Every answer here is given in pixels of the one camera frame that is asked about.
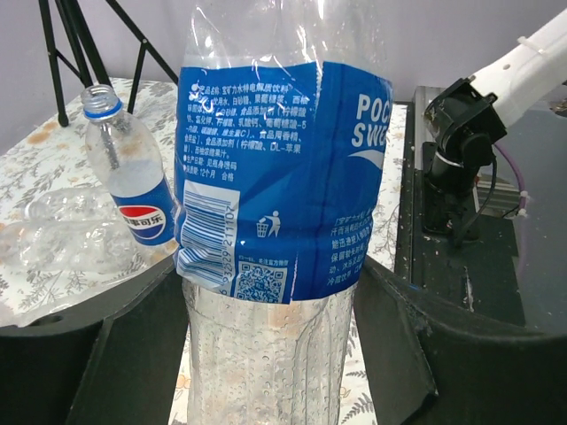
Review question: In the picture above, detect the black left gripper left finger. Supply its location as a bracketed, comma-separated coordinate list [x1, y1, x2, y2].
[1, 259, 188, 424]

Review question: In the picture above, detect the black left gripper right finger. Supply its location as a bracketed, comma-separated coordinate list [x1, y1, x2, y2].
[353, 259, 566, 424]

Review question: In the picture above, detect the Pocari Sweat plastic bottle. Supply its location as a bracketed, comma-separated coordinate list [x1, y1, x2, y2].
[175, 1, 393, 424]

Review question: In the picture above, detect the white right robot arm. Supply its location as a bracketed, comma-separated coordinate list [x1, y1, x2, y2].
[423, 12, 566, 247]

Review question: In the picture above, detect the crushed clear plastic bottle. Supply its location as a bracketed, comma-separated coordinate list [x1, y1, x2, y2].
[23, 186, 119, 221]

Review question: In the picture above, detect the Pepsi plastic bottle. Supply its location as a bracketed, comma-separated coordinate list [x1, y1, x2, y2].
[81, 84, 177, 247]

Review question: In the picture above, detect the black music stand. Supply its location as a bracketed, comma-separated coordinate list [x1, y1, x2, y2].
[38, 0, 179, 128]

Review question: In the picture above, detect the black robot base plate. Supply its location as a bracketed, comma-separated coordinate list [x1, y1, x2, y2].
[395, 86, 566, 335]

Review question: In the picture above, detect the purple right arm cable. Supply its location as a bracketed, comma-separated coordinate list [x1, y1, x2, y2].
[492, 141, 532, 275]

